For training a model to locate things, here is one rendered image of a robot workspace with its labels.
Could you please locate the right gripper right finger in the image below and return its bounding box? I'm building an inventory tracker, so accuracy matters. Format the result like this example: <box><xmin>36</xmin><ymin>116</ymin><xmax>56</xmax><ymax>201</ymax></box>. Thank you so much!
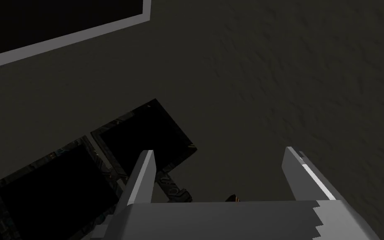
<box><xmin>281</xmin><ymin>146</ymin><xmax>337</xmax><ymax>202</ymax></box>

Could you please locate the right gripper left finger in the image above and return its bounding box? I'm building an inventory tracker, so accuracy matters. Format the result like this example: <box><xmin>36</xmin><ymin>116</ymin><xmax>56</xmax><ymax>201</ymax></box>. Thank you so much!
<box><xmin>117</xmin><ymin>150</ymin><xmax>156</xmax><ymax>211</ymax></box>

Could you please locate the dark patterned cabinet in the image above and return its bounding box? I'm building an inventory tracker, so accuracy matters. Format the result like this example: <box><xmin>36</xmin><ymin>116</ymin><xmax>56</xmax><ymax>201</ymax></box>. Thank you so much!
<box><xmin>0</xmin><ymin>98</ymin><xmax>198</xmax><ymax>240</ymax></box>

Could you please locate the dark window with grey frame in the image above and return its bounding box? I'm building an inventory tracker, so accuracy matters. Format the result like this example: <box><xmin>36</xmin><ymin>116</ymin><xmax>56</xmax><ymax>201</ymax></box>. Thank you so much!
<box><xmin>0</xmin><ymin>0</ymin><xmax>152</xmax><ymax>73</ymax></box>

